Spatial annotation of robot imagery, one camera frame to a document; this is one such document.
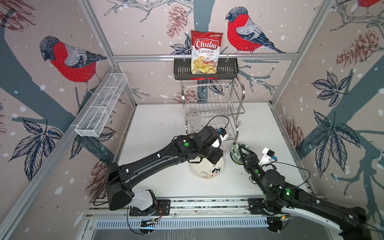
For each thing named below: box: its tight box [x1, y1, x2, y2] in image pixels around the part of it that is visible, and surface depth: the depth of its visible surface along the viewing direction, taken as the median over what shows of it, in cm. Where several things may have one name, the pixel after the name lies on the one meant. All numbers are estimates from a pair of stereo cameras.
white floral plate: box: [190, 157, 224, 179], surface depth 85 cm
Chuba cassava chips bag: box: [191, 30, 223, 75], surface depth 86 cm
